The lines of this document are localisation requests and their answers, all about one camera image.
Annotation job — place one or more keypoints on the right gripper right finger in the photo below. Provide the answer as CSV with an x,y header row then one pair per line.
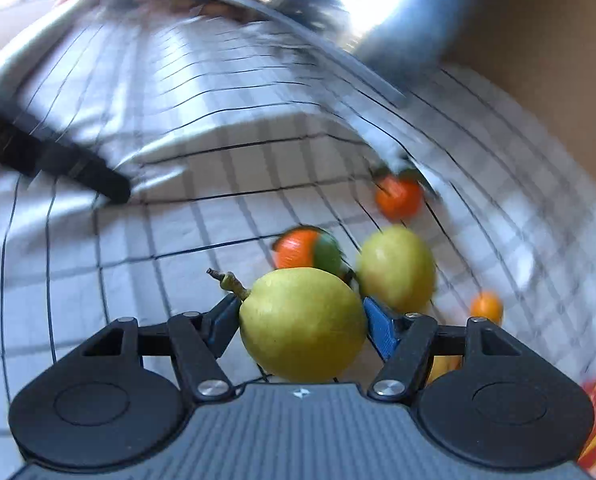
x,y
404,344

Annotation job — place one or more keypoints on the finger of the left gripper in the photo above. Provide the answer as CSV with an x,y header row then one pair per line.
x,y
30,147

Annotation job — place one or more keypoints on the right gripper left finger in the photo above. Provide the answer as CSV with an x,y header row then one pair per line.
x,y
198,340

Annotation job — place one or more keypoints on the spotted banana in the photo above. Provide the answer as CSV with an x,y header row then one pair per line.
x,y
442,365

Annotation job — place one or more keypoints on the green pear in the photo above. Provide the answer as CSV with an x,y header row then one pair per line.
x,y
396,268
301,324

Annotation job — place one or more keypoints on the small kumquat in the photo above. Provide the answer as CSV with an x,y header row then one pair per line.
x,y
488,305

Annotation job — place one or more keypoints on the leafy mandarin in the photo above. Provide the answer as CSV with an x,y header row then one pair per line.
x,y
308,247
398,195

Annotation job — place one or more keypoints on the leafy mandarin behind pear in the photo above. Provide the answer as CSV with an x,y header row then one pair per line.
x,y
308,247

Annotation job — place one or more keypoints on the checkered white tablecloth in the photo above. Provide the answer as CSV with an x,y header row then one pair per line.
x,y
232,134

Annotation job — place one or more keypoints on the monitor screen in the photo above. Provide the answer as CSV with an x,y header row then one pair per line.
x,y
387,44

